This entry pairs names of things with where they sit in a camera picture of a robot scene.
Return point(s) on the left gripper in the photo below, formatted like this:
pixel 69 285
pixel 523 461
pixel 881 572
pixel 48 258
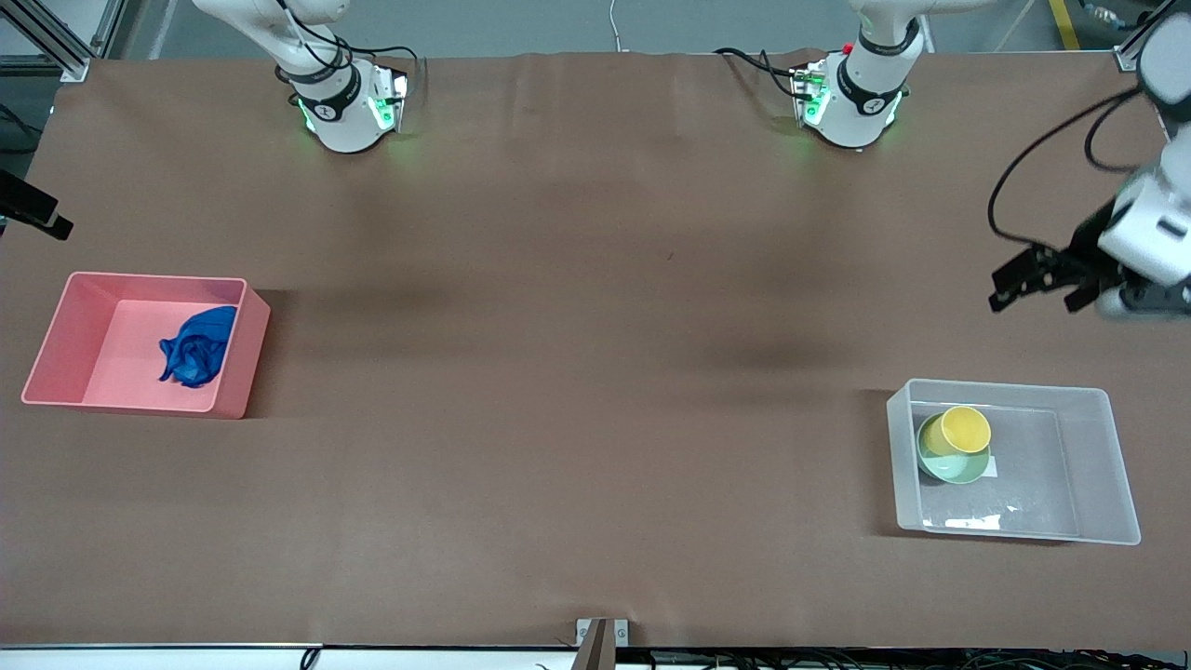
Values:
pixel 1085 244

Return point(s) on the yellow plastic cup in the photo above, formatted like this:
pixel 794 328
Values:
pixel 966 428

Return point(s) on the light green bowl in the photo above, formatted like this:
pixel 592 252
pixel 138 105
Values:
pixel 951 467

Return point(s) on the blue cloth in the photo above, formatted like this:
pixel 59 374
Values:
pixel 197 346

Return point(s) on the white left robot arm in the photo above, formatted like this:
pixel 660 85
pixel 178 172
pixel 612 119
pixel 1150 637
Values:
pixel 861 98

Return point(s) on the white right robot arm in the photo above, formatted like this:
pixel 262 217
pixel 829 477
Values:
pixel 340 116

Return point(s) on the pink plastic box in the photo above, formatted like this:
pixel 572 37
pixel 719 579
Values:
pixel 121 354

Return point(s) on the clear plastic box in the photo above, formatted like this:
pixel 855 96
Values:
pixel 1042 475

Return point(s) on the brown table cover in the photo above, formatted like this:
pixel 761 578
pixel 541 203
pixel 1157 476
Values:
pixel 595 261

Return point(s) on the aluminium frame profile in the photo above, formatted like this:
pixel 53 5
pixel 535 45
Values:
pixel 56 37
pixel 1137 42

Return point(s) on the metal bracket with post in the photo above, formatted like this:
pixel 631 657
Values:
pixel 595 640

